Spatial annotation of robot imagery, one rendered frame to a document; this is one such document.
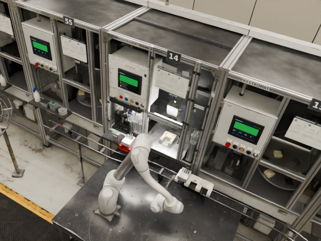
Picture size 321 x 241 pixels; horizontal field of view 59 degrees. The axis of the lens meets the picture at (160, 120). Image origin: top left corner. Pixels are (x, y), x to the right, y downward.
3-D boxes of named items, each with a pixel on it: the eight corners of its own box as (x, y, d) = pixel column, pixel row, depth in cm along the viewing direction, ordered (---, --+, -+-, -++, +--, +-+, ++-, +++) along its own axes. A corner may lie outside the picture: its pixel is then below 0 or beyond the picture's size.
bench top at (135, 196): (51, 222, 254) (50, 220, 251) (118, 149, 328) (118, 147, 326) (207, 318, 210) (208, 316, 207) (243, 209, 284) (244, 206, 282)
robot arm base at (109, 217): (113, 224, 254) (113, 221, 250) (93, 213, 260) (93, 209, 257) (124, 209, 267) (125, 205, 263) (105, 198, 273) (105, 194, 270)
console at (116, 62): (107, 97, 282) (106, 55, 252) (123, 84, 302) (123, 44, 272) (144, 112, 269) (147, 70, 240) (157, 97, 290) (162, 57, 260)
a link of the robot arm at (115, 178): (99, 191, 265) (105, 173, 282) (114, 198, 269) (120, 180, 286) (135, 144, 219) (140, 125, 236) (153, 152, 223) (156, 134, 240)
